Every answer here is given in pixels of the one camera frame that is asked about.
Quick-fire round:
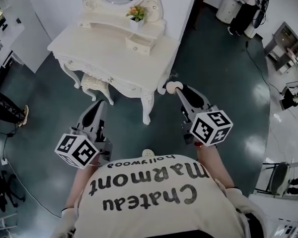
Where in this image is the white counter unit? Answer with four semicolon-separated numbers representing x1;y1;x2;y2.
4;0;53;74

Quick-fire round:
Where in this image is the grey open shelf cabinet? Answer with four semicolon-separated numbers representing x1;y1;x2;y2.
263;21;298;74

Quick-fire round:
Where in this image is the white round cabinet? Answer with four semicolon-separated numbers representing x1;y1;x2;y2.
216;0;241;24

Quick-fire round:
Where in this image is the person's white right sleeve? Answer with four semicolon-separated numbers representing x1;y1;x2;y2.
224;186;268;238

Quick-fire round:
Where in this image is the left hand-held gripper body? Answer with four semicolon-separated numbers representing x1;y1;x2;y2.
55;125;114;170

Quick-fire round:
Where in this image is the grey chair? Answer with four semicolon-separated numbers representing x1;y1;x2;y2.
254;161;291;195

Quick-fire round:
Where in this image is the black equipment backpack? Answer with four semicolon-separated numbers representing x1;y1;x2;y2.
250;0;270;32

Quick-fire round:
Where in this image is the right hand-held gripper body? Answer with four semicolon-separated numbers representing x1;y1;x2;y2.
181;105;233;147

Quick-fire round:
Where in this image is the person's white sleeve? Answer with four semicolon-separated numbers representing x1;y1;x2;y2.
224;186;268;238
51;207;79;238

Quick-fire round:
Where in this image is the small white drawer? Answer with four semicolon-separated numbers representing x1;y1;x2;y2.
125;32;156;56

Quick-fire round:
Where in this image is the small white round object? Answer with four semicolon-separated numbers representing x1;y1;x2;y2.
165;81;184;94

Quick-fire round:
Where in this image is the white ornate dressing table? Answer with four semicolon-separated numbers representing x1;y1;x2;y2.
47;0;181;125

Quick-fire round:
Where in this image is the white upholstered stool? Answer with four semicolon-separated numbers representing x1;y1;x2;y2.
79;73;114;106

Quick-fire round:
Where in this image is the orange flowers white pot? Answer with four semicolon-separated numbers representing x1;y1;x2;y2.
126;5;149;31

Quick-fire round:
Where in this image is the person's right forearm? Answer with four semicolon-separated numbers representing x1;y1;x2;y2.
195;144;235;189

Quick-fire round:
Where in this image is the person's left forearm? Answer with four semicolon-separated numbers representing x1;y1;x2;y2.
64;166;100;210

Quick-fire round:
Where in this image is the black office chair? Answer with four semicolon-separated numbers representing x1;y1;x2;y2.
0;169;25;213

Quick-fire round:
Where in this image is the cream printed t-shirt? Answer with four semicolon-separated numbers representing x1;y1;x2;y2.
73;154;241;238

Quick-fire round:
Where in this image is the person's white left sleeve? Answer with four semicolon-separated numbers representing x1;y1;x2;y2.
51;207;79;238

